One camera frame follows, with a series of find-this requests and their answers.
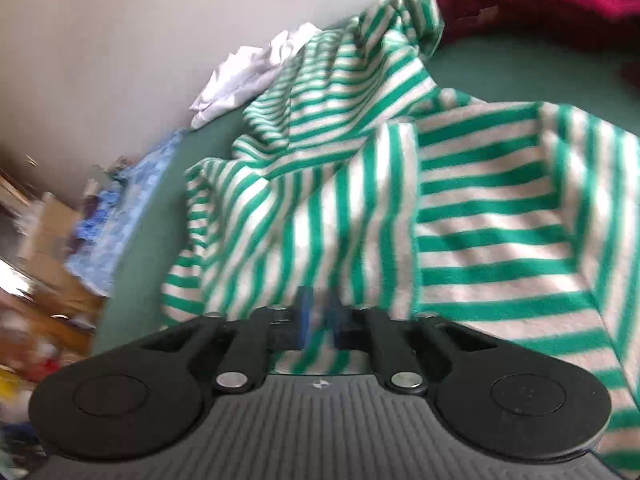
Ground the blue patterned cloth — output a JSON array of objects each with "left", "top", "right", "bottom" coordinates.
[{"left": 65, "top": 127, "right": 188, "bottom": 298}]

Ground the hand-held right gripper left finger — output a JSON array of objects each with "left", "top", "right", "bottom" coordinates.
[{"left": 142, "top": 287, "right": 316, "bottom": 395}]

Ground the green blanket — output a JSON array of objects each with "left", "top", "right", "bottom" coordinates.
[{"left": 92, "top": 35, "right": 640, "bottom": 361}]

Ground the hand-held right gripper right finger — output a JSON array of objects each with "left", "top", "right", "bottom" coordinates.
[{"left": 327, "top": 292, "right": 496, "bottom": 395}]

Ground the green striped shirt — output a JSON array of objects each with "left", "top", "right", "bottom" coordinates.
[{"left": 161, "top": 0, "right": 640, "bottom": 480}]

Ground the dark red sweater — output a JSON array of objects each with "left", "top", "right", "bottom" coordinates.
[{"left": 432, "top": 0, "right": 640, "bottom": 91}]

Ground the white garment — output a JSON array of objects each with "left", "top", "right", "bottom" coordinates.
[{"left": 189, "top": 22, "right": 321, "bottom": 130}]

